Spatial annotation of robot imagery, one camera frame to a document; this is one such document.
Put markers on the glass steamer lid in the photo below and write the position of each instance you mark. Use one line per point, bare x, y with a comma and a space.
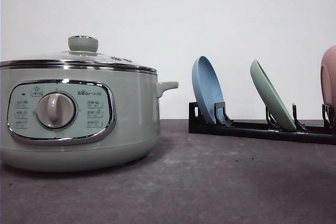
83, 54

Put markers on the black dish rack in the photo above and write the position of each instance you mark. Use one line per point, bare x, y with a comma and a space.
325, 134

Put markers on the green electric steamer pot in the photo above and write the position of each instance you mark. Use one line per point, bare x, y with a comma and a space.
78, 119

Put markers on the blue plate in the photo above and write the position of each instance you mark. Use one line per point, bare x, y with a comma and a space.
207, 86

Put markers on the pink plate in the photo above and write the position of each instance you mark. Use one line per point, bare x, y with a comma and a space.
328, 81

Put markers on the green plate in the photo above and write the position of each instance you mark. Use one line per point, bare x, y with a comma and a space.
272, 97

